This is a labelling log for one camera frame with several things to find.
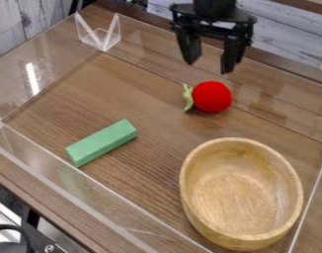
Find green rectangular block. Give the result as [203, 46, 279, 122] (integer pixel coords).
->
[65, 119, 137, 167]

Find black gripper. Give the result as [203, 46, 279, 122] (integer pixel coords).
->
[168, 0, 258, 74]

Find clear acrylic corner bracket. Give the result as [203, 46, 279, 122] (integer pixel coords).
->
[73, 13, 121, 52]

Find wooden bowl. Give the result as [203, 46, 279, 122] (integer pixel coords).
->
[179, 137, 303, 251]

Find red toy strawberry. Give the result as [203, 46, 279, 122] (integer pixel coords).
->
[181, 81, 232, 113]

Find black metal table frame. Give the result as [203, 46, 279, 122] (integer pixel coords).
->
[21, 209, 87, 253]

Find black cable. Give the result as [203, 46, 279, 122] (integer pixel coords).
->
[0, 223, 37, 253]

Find clear acrylic tray wall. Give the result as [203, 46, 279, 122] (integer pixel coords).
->
[0, 121, 212, 253]

